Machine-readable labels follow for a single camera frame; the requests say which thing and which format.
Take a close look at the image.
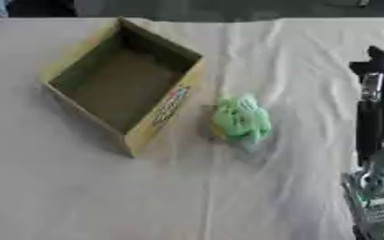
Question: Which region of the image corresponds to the green soft toy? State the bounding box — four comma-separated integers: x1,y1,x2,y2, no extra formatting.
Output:
208,93,274,145

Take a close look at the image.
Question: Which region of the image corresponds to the person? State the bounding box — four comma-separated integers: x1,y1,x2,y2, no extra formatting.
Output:
0,0,80,19

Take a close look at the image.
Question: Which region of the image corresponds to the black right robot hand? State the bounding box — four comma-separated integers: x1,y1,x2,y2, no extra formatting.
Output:
347,45,384,168

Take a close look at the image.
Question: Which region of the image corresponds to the tan cardboard box green inside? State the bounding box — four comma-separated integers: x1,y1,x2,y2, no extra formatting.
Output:
39,16,207,158

